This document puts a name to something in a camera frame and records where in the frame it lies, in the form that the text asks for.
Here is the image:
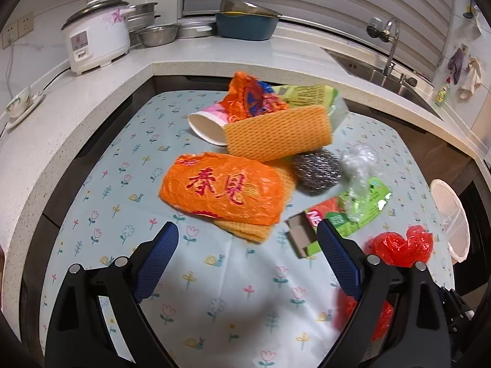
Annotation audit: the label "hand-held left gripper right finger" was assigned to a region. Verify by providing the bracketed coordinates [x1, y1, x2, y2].
[316, 218, 451, 368]

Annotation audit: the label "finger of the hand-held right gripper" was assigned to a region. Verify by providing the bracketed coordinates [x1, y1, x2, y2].
[441, 287, 477, 337]

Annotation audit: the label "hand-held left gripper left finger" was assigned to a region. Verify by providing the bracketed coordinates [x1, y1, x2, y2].
[45, 220, 181, 368]

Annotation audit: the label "red plastic bag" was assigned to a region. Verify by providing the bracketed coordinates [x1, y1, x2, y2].
[334, 225, 434, 343]

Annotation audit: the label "green cardboard box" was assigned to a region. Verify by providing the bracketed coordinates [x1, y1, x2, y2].
[287, 176, 392, 259]

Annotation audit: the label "steel wool scrubber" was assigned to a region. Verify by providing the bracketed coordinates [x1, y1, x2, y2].
[290, 149, 344, 194]

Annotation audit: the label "orange foam net sleeve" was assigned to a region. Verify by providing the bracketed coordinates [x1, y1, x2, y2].
[213, 159, 298, 243]
[223, 104, 334, 162]

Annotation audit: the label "clear plastic bag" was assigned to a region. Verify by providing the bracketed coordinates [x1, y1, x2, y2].
[339, 144, 382, 223]

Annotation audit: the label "white trash bin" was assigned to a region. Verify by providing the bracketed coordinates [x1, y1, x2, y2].
[430, 178, 470, 265]

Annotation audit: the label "orange red-print plastic bag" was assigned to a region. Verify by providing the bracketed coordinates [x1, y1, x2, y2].
[159, 152, 284, 226]

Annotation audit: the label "pink paper cup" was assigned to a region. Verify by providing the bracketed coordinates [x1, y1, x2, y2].
[187, 103, 231, 146]

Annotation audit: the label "green plastic packet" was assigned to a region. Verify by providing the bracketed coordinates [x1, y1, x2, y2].
[270, 83, 348, 129]

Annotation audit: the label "orange snack bag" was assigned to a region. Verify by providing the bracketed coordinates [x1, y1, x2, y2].
[218, 71, 290, 125]

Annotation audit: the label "floral tablecloth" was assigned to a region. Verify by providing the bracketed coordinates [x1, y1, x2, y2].
[38, 90, 455, 368]

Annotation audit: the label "steel sink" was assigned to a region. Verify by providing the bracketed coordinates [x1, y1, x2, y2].
[330, 52, 442, 119]

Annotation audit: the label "green dish soap bottle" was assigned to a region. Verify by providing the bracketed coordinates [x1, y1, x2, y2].
[434, 77, 451, 107]

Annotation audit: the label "white saucer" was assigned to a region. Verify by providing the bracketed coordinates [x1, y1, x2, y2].
[6, 98, 44, 129]

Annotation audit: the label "floral teacup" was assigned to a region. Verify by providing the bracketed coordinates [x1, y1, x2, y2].
[5, 86, 32, 117]

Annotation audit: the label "chrome faucet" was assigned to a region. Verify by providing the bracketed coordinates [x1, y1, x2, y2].
[366, 17, 401, 77]

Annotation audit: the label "beige hanging cloth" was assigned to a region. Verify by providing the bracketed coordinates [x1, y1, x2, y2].
[458, 57, 483, 100]

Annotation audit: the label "purple hanging cloth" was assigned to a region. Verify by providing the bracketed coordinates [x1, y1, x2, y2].
[447, 48, 466, 85]

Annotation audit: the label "steel bowl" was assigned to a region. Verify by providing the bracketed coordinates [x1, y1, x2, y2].
[137, 23, 181, 48]

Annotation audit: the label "white rice cooker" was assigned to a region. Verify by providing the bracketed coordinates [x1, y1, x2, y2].
[60, 0, 137, 76]

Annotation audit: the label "flat steel pan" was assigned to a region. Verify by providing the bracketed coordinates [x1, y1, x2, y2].
[177, 17, 217, 40]

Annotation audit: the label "stacked steel steamer pots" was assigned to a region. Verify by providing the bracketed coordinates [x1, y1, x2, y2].
[126, 2, 162, 33]

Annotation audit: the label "blue plastic basin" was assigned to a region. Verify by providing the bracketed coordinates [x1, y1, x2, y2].
[215, 11, 280, 41]

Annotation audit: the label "steel basin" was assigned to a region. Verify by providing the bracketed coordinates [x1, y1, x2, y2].
[218, 0, 282, 19]

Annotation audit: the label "black power cable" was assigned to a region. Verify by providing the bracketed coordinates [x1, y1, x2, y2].
[0, 68, 73, 139]

